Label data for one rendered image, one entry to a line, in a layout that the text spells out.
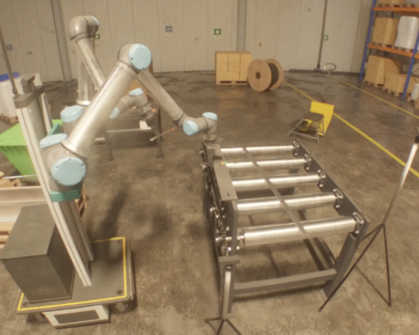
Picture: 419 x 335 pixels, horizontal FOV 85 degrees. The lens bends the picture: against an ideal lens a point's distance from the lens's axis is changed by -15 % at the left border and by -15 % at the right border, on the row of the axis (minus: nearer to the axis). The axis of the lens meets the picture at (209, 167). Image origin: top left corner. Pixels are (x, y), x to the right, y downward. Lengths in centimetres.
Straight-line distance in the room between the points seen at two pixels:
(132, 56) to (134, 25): 1065
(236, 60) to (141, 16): 461
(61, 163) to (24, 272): 107
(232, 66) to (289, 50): 422
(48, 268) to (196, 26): 1084
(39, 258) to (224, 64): 826
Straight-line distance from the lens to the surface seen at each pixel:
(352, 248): 219
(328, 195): 215
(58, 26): 1257
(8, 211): 335
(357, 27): 1441
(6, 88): 798
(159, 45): 1184
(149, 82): 150
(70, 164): 125
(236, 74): 933
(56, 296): 228
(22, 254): 199
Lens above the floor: 208
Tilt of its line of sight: 30 degrees down
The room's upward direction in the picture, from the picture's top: straight up
